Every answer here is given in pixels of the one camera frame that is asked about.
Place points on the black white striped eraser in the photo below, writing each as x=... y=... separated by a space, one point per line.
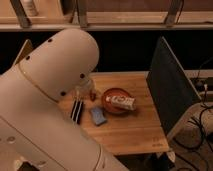
x=76 y=111

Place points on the small brown red object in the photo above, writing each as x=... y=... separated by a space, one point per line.
x=92 y=96

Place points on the blue sponge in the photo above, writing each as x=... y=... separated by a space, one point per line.
x=97 y=116

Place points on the white bottle on shelf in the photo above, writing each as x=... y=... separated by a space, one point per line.
x=30 y=7

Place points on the clear plastic cup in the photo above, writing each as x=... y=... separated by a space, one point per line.
x=84 y=88

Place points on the red ceramic bowl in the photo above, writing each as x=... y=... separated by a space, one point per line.
x=114 y=92

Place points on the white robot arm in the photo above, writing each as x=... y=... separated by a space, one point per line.
x=30 y=119

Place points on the right dark side panel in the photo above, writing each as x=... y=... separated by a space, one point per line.
x=173 y=93

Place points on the wooden shelf with metal legs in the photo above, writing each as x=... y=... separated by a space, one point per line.
x=104 y=15

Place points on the left wooden side panel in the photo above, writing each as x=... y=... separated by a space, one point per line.
x=25 y=50

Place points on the white tube in bowl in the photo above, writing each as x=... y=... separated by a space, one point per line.
x=122 y=102

